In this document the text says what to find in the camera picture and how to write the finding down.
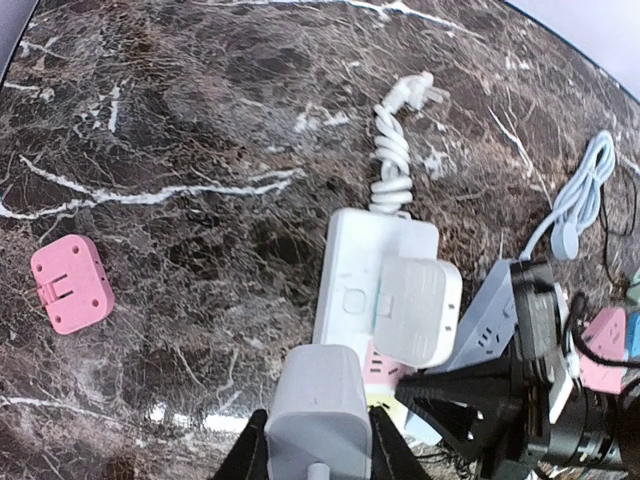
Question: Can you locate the bright blue plug adapter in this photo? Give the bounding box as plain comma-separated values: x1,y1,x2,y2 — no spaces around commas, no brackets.
626,311,640,359

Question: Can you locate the pink triangular power socket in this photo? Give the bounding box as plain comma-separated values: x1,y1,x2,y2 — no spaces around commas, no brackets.
580,307,627,395

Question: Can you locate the white usb charger with cable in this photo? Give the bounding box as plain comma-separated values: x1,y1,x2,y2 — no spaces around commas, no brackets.
264,344,372,479

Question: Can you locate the black charger with cable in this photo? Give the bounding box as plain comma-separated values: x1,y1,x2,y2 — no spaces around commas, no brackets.
511,260,639,369

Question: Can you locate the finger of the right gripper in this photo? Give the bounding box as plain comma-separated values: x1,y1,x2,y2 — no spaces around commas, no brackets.
395,357,524,461

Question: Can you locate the pink plug adapter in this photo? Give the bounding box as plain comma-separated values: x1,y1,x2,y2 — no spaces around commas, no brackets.
30,234,115,335

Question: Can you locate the grey blue power strip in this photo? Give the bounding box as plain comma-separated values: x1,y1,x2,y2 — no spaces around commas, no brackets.
435,260,517,373

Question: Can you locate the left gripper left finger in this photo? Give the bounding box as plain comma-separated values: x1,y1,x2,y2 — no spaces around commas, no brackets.
211,409,268,480

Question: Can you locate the white multi plug adapter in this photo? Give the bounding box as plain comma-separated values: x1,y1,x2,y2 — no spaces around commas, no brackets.
373,257,463,369

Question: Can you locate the white power strip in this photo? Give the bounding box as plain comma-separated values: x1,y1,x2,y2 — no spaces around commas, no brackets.
311,70,451,446

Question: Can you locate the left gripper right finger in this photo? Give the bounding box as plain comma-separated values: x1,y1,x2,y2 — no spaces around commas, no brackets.
369,407,431,480

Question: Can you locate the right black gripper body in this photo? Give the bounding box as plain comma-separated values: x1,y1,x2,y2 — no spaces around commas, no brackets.
509,378,639,479

